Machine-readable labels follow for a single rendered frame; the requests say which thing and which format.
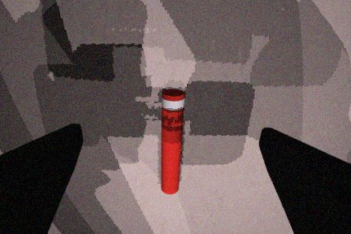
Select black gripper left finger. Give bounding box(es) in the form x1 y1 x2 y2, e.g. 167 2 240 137
0 124 84 234

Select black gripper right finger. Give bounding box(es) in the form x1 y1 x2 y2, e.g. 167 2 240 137
259 128 351 234

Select red peg with white band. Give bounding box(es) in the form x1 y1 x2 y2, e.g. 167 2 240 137
160 89 184 194

